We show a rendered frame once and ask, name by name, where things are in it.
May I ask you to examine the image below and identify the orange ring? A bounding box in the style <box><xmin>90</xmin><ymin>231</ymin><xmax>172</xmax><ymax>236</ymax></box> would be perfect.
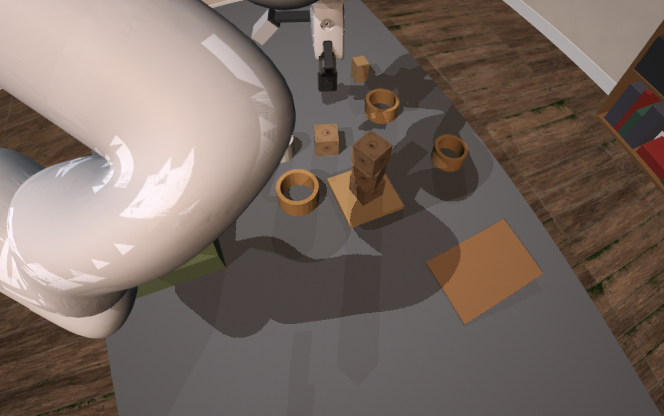
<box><xmin>364</xmin><ymin>89</ymin><xmax>399</xmax><ymax>124</ymax></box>
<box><xmin>431</xmin><ymin>134</ymin><xmax>468</xmax><ymax>172</ymax></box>

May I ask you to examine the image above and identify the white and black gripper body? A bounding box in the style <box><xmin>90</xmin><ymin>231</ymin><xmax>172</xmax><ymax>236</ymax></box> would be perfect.
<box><xmin>309</xmin><ymin>0</ymin><xmax>348</xmax><ymax>61</ymax></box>

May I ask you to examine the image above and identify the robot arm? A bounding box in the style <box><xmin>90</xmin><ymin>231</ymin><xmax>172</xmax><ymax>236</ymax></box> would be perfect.
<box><xmin>0</xmin><ymin>0</ymin><xmax>296</xmax><ymax>339</ymax></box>

